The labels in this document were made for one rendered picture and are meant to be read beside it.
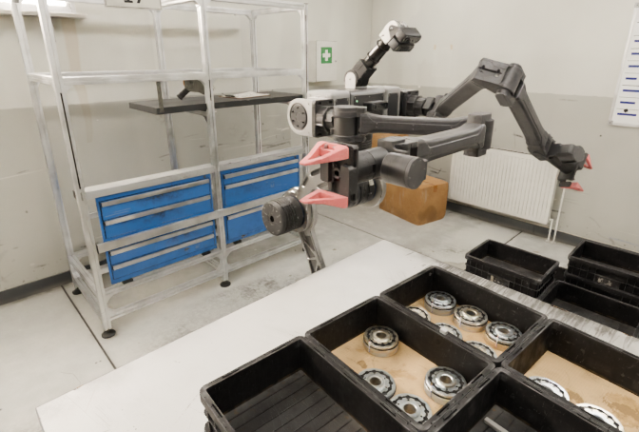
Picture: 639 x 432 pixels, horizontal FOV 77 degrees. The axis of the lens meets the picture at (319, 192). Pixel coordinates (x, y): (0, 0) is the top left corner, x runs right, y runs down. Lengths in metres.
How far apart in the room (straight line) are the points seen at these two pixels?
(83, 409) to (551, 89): 3.91
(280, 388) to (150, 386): 0.45
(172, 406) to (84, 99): 2.48
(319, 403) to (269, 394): 0.13
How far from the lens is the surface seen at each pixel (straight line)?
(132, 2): 2.57
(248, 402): 1.15
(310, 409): 1.12
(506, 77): 1.35
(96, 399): 1.47
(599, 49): 4.08
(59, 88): 2.47
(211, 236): 2.97
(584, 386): 1.35
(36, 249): 3.55
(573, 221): 4.31
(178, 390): 1.40
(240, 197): 3.02
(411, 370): 1.23
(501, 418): 1.18
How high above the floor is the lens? 1.65
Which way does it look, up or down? 19 degrees down
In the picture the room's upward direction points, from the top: straight up
